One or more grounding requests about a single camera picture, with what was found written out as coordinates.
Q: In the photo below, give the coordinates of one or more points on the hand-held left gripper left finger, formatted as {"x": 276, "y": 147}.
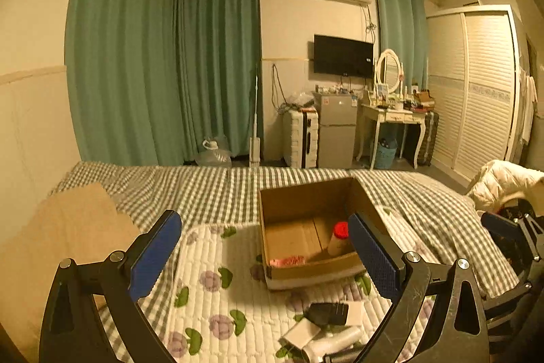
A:
{"x": 155, "y": 256}

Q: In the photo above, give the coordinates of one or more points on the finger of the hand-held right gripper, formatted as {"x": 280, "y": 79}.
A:
{"x": 497, "y": 222}
{"x": 505, "y": 301}

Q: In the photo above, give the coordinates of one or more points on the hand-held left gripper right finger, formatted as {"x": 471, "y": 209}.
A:
{"x": 376, "y": 256}

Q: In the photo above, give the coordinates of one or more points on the red cap bottle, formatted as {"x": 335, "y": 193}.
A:
{"x": 338, "y": 244}

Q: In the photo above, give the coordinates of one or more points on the small white box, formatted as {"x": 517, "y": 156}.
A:
{"x": 355, "y": 312}
{"x": 299, "y": 333}

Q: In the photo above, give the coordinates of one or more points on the small black case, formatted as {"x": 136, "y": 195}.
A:
{"x": 327, "y": 312}

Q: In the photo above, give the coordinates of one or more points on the cardboard box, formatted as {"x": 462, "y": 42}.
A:
{"x": 293, "y": 235}

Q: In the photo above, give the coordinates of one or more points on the pink comb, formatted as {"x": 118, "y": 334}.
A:
{"x": 287, "y": 261}

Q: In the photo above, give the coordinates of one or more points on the white cylindrical bottle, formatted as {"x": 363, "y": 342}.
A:
{"x": 331, "y": 344}

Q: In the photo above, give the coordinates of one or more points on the white puffer jacket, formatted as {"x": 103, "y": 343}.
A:
{"x": 501, "y": 180}

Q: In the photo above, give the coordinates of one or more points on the floral quilted mat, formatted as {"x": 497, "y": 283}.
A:
{"x": 238, "y": 303}

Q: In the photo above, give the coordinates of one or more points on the tan pillow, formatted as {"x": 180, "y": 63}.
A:
{"x": 63, "y": 227}

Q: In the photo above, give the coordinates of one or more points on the blue woven basket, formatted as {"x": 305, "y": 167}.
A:
{"x": 384, "y": 157}

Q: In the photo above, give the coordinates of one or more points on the dark suitcase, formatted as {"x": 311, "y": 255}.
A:
{"x": 428, "y": 138}

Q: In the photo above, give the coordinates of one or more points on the clear water jug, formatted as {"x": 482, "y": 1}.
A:
{"x": 214, "y": 155}

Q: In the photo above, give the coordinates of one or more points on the hanging white towel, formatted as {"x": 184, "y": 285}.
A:
{"x": 528, "y": 104}

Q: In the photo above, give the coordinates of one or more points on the small grey fridge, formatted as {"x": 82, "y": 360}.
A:
{"x": 335, "y": 133}

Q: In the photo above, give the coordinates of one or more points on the white louvered wardrobe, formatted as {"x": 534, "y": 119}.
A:
{"x": 476, "y": 91}

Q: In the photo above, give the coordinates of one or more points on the white dressing table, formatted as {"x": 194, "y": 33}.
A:
{"x": 393, "y": 117}

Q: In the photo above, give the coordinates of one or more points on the white ribbed suitcase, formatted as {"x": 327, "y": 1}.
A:
{"x": 297, "y": 138}

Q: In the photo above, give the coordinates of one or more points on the small brown box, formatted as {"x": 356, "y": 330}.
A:
{"x": 424, "y": 95}

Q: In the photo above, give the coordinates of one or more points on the white stick mop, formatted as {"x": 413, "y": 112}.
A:
{"x": 256, "y": 146}

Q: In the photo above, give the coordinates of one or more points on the clear plastic bag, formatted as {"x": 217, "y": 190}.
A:
{"x": 301, "y": 99}

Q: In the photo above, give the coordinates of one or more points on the oval vanity mirror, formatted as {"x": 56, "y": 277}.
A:
{"x": 389, "y": 67}

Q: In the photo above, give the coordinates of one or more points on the green window curtain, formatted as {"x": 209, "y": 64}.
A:
{"x": 221, "y": 61}

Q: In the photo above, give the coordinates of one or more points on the wide green curtain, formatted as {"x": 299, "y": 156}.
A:
{"x": 123, "y": 48}

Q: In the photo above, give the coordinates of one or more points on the narrow green curtain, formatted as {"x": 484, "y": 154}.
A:
{"x": 399, "y": 19}

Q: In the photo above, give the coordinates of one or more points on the small picture frame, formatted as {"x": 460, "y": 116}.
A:
{"x": 382, "y": 90}

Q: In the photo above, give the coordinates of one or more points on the black wall television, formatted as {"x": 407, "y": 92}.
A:
{"x": 342, "y": 55}

